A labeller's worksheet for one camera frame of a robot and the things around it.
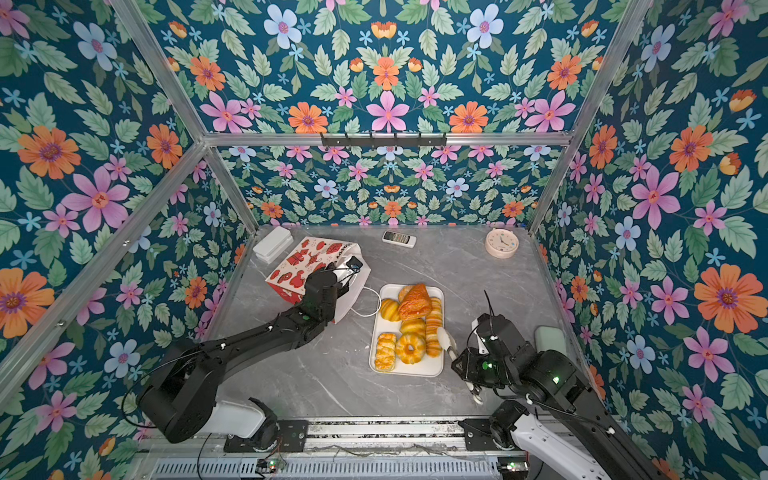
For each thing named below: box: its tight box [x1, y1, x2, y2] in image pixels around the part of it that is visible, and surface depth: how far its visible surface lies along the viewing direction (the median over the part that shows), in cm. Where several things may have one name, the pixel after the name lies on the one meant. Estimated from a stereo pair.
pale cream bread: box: [401, 317, 426, 337], surface depth 90 cm
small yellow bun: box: [380, 298, 401, 322], surface depth 94 cm
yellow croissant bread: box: [375, 332, 397, 373], surface depth 85 cm
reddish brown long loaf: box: [398, 283, 432, 320], surface depth 92 cm
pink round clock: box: [485, 228, 520, 259], surface depth 113 cm
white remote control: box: [382, 230, 417, 249], surface depth 117 cm
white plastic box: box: [252, 226, 294, 264], surface depth 113 cm
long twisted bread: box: [426, 297, 443, 358], surface depth 92 cm
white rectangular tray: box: [368, 284, 444, 378], surface depth 88 cm
